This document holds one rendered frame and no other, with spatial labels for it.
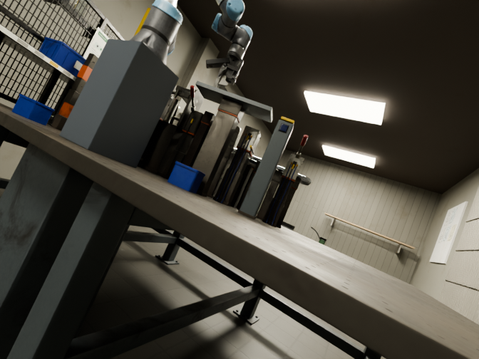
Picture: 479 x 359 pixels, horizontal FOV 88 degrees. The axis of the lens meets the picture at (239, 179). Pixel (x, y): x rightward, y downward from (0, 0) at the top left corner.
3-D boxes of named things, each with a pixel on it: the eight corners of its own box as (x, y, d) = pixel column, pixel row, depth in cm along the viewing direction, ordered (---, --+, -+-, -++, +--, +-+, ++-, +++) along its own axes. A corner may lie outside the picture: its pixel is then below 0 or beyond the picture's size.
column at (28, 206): (-39, 383, 67) (73, 160, 72) (-65, 316, 81) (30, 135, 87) (75, 346, 93) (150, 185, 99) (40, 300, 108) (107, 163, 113)
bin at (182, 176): (197, 194, 106) (206, 174, 107) (189, 191, 97) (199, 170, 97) (175, 184, 108) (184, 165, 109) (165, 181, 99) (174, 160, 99)
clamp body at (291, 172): (275, 227, 126) (302, 162, 129) (275, 229, 115) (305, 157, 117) (261, 221, 127) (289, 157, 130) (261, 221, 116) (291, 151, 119)
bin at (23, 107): (47, 126, 122) (55, 110, 122) (27, 118, 112) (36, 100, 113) (30, 119, 124) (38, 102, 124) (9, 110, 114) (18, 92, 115)
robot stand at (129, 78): (87, 149, 79) (141, 40, 82) (58, 134, 89) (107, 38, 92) (136, 168, 97) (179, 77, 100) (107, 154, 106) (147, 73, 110)
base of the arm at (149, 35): (142, 45, 86) (155, 21, 87) (117, 43, 93) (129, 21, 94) (171, 73, 99) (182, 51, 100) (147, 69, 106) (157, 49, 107)
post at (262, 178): (255, 219, 111) (293, 130, 114) (254, 219, 103) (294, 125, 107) (239, 212, 112) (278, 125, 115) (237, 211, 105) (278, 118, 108)
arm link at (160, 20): (140, 18, 89) (156, -14, 90) (141, 36, 102) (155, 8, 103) (172, 38, 93) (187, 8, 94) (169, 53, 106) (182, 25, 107)
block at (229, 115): (206, 196, 115) (244, 111, 119) (201, 195, 108) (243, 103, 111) (187, 189, 117) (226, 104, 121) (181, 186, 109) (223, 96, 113)
